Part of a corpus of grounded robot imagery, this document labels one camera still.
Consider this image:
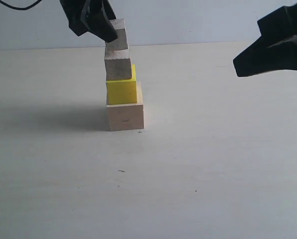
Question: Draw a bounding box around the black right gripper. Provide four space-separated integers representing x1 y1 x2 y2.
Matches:
233 3 297 77

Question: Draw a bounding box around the large wooden cube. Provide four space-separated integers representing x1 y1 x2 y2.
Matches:
106 82 145 131

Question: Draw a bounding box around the medium wooden cube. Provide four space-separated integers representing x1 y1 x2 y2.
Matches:
104 49 132 81

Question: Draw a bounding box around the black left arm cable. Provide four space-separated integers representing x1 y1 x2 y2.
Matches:
0 0 43 11

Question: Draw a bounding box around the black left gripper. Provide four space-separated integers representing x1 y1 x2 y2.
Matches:
60 0 118 43

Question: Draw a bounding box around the small wooden cube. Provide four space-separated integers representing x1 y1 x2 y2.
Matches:
105 18 128 51

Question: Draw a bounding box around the yellow cube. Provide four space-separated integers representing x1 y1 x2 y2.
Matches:
106 64 138 105

